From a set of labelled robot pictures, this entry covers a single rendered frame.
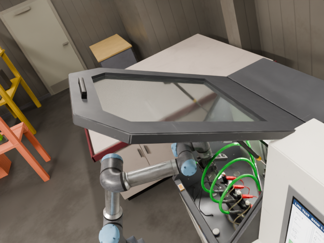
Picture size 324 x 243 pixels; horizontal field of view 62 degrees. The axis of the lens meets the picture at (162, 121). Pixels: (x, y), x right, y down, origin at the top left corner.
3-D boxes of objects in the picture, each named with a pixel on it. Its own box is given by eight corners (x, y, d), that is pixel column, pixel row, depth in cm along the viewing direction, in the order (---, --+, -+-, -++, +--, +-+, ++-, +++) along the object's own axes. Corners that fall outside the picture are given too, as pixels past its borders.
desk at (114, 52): (129, 61, 713) (116, 33, 671) (145, 78, 591) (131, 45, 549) (103, 74, 703) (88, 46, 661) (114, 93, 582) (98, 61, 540)
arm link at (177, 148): (172, 154, 135) (193, 146, 134) (169, 141, 144) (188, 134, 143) (177, 165, 139) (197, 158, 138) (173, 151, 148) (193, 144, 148)
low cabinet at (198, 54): (283, 120, 342) (276, 60, 297) (125, 209, 313) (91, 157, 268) (209, 76, 499) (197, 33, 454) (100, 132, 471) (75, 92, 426)
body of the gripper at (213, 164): (199, 169, 156) (194, 154, 150) (212, 162, 157) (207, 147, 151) (205, 177, 150) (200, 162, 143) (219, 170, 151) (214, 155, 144)
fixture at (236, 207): (222, 202, 178) (216, 187, 170) (235, 195, 179) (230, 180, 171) (253, 245, 150) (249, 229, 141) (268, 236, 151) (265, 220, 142)
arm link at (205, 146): (187, 131, 142) (203, 126, 142) (193, 146, 148) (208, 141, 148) (191, 140, 136) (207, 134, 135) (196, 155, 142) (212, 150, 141)
